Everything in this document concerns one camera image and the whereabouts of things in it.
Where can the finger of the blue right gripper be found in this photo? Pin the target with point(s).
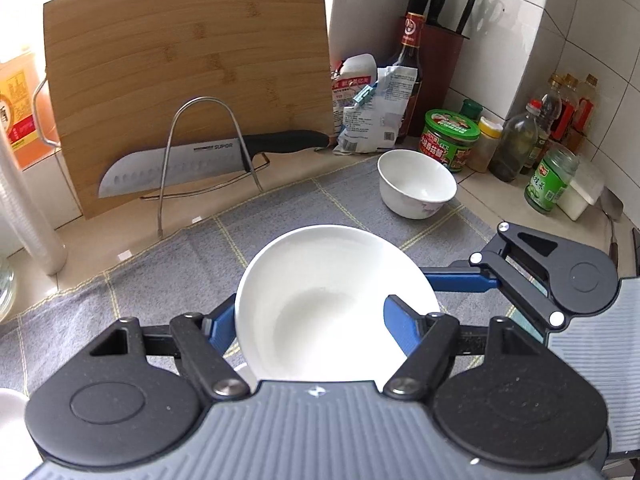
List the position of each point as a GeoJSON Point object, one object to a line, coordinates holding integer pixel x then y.
{"type": "Point", "coordinates": [460, 279]}

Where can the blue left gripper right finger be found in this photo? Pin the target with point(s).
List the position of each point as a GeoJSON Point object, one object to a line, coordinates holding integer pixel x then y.
{"type": "Point", "coordinates": [406, 326]}

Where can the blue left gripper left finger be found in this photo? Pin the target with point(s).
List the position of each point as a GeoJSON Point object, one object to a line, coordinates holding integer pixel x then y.
{"type": "Point", "coordinates": [218, 326]}

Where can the large white ceramic bowl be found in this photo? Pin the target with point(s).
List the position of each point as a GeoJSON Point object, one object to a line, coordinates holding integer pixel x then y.
{"type": "Point", "coordinates": [309, 306]}

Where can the grey checked dish mat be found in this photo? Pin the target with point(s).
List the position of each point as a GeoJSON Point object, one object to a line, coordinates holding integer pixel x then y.
{"type": "Point", "coordinates": [199, 267]}

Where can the small white ceramic bowl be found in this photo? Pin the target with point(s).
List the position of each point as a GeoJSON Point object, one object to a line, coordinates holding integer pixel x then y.
{"type": "Point", "coordinates": [413, 185]}

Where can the yellow lid spice jar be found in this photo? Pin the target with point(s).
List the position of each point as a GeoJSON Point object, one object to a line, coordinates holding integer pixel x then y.
{"type": "Point", "coordinates": [485, 146]}

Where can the white plastic container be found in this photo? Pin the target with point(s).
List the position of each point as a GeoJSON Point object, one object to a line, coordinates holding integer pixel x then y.
{"type": "Point", "coordinates": [583, 191]}

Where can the green lid sauce tub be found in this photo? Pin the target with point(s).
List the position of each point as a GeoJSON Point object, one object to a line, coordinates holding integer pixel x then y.
{"type": "Point", "coordinates": [448, 138]}

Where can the dark green oil bottle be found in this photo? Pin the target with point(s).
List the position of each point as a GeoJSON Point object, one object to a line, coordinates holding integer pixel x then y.
{"type": "Point", "coordinates": [519, 137]}

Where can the green label glass jar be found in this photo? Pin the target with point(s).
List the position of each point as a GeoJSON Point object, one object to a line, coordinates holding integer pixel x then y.
{"type": "Point", "coordinates": [551, 177]}

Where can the red cap sauce bottle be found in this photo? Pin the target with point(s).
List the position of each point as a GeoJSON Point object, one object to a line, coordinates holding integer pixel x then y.
{"type": "Point", "coordinates": [551, 106]}

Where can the white seasoning bag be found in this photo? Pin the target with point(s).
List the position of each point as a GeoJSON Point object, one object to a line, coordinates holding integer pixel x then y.
{"type": "Point", "coordinates": [368, 103]}

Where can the plastic wrap roll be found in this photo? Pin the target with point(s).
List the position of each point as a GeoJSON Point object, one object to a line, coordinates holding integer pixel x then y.
{"type": "Point", "coordinates": [27, 221]}

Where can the dark soy sauce bottle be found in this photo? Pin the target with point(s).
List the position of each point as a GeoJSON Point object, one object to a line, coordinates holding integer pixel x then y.
{"type": "Point", "coordinates": [408, 59]}

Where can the dark red knife block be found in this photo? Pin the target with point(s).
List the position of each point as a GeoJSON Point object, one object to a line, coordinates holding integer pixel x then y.
{"type": "Point", "coordinates": [438, 51]}

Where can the white plate fruit pattern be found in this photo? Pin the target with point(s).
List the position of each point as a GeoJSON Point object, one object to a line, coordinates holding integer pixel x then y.
{"type": "Point", "coordinates": [19, 457]}

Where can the bamboo cutting board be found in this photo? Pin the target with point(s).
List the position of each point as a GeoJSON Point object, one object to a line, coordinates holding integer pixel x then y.
{"type": "Point", "coordinates": [125, 74]}

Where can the orange oil jug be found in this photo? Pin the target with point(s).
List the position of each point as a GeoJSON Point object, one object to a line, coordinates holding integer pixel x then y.
{"type": "Point", "coordinates": [19, 81]}

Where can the steel wire board rack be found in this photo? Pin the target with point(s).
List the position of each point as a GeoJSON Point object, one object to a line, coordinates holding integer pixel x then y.
{"type": "Point", "coordinates": [213, 157]}

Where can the santoku knife black handle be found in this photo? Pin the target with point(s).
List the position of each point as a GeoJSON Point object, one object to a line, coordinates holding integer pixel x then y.
{"type": "Point", "coordinates": [148, 170]}

